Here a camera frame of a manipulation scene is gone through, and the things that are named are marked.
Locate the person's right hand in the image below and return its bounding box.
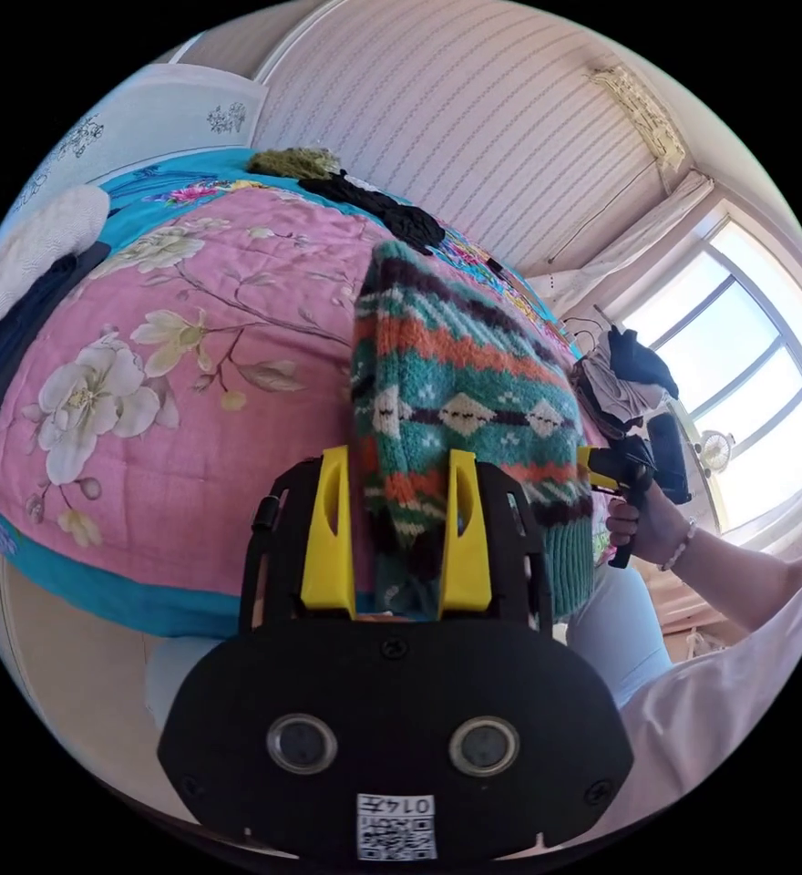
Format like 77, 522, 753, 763
605, 480, 696, 570

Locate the green patterned knit sweater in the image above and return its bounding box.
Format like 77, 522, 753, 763
348, 240, 598, 618

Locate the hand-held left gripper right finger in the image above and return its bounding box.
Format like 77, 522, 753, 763
438, 448, 492, 618

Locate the white and navy pile of clothes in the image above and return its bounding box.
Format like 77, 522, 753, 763
0, 184, 113, 493

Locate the window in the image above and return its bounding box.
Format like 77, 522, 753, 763
616, 217, 802, 551

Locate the bed with pink floral quilt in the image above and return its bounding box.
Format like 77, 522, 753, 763
0, 147, 611, 641

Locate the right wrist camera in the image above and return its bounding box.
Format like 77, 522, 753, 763
647, 412, 692, 506

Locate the person's body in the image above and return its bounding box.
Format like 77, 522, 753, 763
143, 519, 802, 846

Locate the olive and black pile of clothes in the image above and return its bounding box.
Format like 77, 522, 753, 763
245, 146, 451, 255

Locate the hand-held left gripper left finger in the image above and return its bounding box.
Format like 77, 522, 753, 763
300, 445, 358, 621

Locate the white headboard with floral ornament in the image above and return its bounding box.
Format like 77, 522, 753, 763
21, 63, 271, 196

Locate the small white fan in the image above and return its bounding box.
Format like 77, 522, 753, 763
694, 428, 737, 474

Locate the white curtain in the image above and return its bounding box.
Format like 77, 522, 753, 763
528, 169, 718, 323

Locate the person's right forearm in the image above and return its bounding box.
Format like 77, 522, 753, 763
660, 518, 802, 634

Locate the grey and black pile of clothes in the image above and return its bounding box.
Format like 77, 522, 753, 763
570, 326, 681, 440

